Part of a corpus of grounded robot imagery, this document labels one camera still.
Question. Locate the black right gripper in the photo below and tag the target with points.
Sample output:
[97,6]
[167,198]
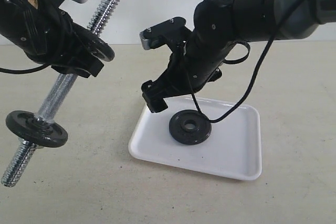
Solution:
[186,73]

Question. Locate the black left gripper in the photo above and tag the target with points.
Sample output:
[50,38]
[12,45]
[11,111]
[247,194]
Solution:
[53,39]

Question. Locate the black weight plate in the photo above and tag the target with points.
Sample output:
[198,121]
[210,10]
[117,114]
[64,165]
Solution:
[189,127]
[25,125]
[99,48]

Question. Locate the chrome threaded dumbbell bar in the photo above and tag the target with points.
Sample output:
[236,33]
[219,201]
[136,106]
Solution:
[54,100]

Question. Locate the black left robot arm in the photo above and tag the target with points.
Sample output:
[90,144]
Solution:
[13,25]

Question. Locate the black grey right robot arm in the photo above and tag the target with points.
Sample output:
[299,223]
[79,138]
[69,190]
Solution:
[219,25]

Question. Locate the white rectangular plastic tray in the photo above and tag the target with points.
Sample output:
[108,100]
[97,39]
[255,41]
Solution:
[233,149]

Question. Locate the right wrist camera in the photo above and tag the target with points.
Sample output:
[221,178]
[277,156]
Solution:
[170,32]

